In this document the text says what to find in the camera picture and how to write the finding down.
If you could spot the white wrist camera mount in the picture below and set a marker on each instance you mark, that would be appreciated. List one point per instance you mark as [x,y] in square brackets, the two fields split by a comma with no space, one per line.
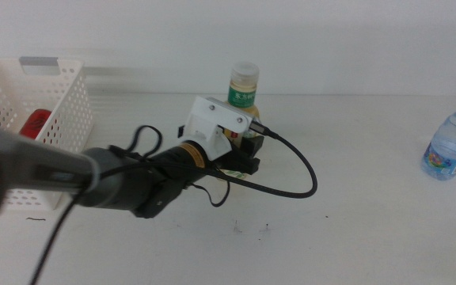
[212,118]

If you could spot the white perforated plastic basket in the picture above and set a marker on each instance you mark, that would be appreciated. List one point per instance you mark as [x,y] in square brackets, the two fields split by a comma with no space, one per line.
[73,103]

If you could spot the yellow tea bottle white cap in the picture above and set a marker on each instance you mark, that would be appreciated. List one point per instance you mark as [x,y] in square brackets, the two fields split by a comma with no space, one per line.
[244,85]

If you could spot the clear water bottle blue cap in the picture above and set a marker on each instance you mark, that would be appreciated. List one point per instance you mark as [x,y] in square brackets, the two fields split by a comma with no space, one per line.
[449,146]

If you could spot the red soda can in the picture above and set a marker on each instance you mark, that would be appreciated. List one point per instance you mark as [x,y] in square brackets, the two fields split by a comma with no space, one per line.
[36,122]

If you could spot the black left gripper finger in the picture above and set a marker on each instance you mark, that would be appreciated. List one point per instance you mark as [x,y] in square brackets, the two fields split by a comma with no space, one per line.
[253,146]

